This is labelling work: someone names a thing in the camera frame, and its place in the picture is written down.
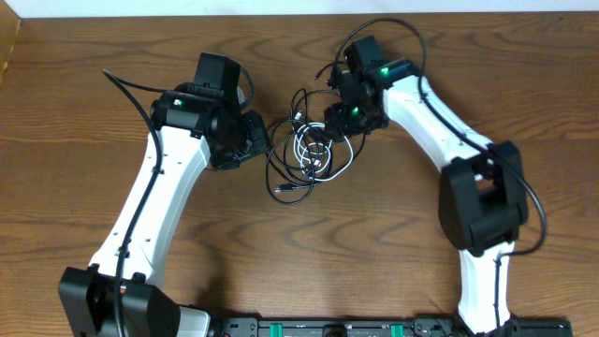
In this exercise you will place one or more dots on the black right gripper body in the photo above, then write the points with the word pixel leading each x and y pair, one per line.
pixel 353 117

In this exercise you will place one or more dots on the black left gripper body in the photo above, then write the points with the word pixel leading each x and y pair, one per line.
pixel 234 146

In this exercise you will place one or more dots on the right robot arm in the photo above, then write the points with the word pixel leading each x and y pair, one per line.
pixel 481 206

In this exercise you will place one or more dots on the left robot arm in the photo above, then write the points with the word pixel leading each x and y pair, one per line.
pixel 200 124

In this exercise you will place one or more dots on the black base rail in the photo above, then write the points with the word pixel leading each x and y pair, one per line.
pixel 421 326

